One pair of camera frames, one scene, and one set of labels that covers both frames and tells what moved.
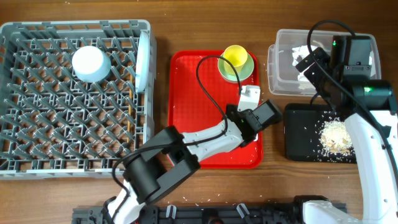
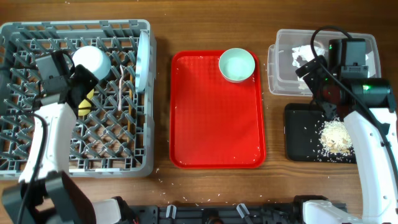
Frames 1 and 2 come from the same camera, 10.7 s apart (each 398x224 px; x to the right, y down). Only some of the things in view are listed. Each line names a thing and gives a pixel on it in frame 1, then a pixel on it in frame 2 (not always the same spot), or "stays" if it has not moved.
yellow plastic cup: x=237 y=56 -> x=86 y=103
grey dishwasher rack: x=53 y=124 stays
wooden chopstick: x=130 y=88 stays
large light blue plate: x=142 y=63 stays
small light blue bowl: x=90 y=64 stays
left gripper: x=233 y=107 -> x=91 y=78
